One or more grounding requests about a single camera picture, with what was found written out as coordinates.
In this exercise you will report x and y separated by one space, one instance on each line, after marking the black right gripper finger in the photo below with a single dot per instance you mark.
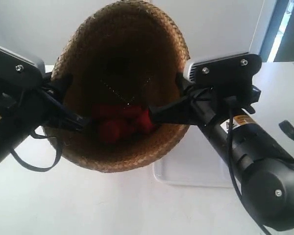
178 112
182 83

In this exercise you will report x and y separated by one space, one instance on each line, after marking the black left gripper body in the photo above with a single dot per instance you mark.
21 111

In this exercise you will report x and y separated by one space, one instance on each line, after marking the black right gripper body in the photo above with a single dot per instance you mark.
206 106

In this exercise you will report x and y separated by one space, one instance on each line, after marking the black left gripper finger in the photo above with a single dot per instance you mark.
62 118
58 87

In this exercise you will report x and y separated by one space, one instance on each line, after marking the brown woven basket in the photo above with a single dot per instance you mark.
127 54

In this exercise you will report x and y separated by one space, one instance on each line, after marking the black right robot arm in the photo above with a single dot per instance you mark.
261 171

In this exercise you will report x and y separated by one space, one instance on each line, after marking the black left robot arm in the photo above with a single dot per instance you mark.
5 150

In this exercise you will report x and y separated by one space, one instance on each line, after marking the red cylinder right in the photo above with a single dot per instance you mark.
143 122

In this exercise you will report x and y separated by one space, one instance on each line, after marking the red cylinder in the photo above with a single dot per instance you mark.
110 131
143 122
104 111

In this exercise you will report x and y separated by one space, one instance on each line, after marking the red cylinder left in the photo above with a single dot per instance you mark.
104 111

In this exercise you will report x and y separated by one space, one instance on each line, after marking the red cylinder front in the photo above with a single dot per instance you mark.
110 131

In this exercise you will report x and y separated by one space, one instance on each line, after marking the white rectangular plastic tray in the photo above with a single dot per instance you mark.
185 166

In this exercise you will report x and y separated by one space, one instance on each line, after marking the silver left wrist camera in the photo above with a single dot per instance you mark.
21 68

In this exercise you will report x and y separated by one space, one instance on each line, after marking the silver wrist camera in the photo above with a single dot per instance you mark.
226 69
21 68

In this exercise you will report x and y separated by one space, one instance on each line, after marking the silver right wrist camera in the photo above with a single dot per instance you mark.
226 69

